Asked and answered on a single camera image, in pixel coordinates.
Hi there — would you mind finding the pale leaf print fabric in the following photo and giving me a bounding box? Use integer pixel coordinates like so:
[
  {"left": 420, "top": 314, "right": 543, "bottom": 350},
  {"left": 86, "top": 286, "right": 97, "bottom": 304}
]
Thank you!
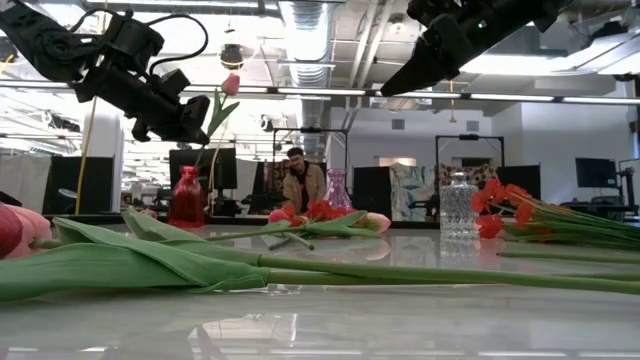
[{"left": 389, "top": 162, "right": 441, "bottom": 222}]

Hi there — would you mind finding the white curtain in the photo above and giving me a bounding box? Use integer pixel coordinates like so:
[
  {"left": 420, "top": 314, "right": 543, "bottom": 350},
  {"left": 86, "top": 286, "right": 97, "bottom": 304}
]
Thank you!
[{"left": 0, "top": 154, "right": 51, "bottom": 214}]

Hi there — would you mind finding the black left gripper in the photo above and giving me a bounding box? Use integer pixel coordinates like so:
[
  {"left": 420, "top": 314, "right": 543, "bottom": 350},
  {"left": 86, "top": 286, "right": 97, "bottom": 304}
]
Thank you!
[{"left": 73, "top": 64, "right": 212, "bottom": 147}]

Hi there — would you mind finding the black partition panel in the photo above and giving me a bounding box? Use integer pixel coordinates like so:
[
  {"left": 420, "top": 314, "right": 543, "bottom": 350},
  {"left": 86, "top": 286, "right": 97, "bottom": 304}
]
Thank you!
[
  {"left": 497, "top": 164, "right": 542, "bottom": 201},
  {"left": 42, "top": 156, "right": 115, "bottom": 216},
  {"left": 352, "top": 166, "right": 394, "bottom": 221}
]

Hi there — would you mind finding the black gantry frame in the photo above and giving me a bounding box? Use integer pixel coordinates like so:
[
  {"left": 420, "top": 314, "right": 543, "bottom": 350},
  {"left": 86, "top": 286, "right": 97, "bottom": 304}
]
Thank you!
[
  {"left": 272, "top": 127, "right": 350, "bottom": 174},
  {"left": 434, "top": 133, "right": 506, "bottom": 181}
]

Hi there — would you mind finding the red mandala fabric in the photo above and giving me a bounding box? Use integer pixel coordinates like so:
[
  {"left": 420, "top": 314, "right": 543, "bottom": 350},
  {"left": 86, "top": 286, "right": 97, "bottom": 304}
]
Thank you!
[{"left": 264, "top": 160, "right": 285, "bottom": 199}]

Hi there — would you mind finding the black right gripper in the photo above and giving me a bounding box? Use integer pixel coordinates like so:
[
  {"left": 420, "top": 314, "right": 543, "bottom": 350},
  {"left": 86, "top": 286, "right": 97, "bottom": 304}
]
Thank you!
[{"left": 379, "top": 0, "right": 531, "bottom": 98}]

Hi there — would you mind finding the dark floral fabric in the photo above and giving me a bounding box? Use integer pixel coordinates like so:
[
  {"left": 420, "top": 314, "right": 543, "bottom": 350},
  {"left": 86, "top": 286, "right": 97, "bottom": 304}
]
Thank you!
[{"left": 439, "top": 164, "right": 499, "bottom": 190}]

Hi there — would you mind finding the person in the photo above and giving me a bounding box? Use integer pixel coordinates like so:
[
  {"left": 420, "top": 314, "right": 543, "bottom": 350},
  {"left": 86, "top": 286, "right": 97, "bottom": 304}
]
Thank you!
[{"left": 281, "top": 146, "right": 328, "bottom": 215}]

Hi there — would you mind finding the pink artificial tulip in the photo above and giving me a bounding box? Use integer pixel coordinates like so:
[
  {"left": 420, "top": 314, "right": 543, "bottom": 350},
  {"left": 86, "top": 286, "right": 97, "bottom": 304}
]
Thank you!
[
  {"left": 2, "top": 203, "right": 640, "bottom": 282},
  {"left": 193, "top": 72, "right": 242, "bottom": 169},
  {"left": 203, "top": 210, "right": 393, "bottom": 242}
]

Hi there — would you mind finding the red blossom sprig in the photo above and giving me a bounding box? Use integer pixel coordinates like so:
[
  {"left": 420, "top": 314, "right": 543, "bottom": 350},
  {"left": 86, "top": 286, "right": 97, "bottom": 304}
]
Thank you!
[
  {"left": 471, "top": 177, "right": 640, "bottom": 236},
  {"left": 282, "top": 199, "right": 359, "bottom": 225},
  {"left": 474, "top": 202, "right": 640, "bottom": 251}
]

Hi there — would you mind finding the silver ventilation duct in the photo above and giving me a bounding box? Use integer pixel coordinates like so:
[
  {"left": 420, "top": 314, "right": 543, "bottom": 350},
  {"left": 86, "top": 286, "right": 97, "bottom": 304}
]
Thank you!
[{"left": 277, "top": 0, "right": 335, "bottom": 157}]

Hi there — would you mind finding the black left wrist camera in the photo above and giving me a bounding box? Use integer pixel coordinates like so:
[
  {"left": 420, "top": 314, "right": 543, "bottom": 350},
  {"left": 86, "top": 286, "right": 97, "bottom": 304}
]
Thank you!
[{"left": 158, "top": 68, "right": 192, "bottom": 100}]

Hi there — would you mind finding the purple glass vase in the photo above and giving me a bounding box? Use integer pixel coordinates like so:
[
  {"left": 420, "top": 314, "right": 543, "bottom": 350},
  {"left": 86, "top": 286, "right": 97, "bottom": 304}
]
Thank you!
[{"left": 323, "top": 168, "right": 354, "bottom": 211}]

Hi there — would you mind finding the long ceiling light bar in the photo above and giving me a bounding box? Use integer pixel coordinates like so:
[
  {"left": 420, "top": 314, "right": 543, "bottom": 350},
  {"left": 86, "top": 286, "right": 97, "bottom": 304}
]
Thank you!
[{"left": 0, "top": 78, "right": 640, "bottom": 106}]

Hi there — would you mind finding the black monitor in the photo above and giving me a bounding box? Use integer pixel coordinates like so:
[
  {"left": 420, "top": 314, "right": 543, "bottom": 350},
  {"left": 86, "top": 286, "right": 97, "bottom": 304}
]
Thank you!
[
  {"left": 574, "top": 157, "right": 619, "bottom": 189},
  {"left": 168, "top": 147, "right": 239, "bottom": 191}
]

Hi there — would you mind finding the yellow cable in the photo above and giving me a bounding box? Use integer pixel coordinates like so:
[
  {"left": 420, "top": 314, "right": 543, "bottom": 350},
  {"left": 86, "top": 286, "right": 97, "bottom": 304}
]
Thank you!
[{"left": 74, "top": 0, "right": 110, "bottom": 216}]

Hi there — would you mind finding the clear glass vase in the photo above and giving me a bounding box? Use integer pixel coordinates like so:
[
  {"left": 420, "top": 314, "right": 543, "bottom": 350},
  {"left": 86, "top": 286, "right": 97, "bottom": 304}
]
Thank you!
[{"left": 438, "top": 171, "right": 480, "bottom": 240}]

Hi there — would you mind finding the red glass vase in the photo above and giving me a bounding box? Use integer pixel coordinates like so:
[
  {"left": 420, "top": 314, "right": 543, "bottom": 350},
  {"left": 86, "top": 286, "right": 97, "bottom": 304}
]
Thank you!
[{"left": 168, "top": 165, "right": 207, "bottom": 230}]

